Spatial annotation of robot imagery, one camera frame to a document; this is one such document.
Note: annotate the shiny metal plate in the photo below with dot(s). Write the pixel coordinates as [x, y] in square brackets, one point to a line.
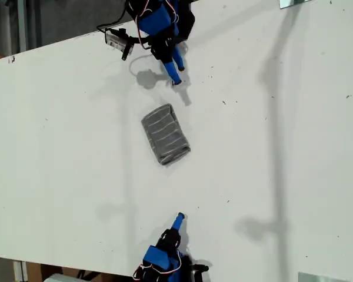
[291, 3]

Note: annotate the white plastic object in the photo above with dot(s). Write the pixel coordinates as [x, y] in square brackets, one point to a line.
[61, 278]

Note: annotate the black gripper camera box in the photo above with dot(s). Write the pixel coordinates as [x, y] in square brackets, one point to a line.
[115, 39]
[199, 271]

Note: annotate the black camera stalk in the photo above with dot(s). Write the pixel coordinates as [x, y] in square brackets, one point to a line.
[129, 45]

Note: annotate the grey white-striped square towel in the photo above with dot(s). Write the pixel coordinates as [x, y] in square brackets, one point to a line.
[166, 135]

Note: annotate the white table leg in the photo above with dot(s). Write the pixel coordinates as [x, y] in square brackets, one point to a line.
[19, 271]

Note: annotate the grey metal frame bar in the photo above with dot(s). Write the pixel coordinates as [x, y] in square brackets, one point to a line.
[22, 26]

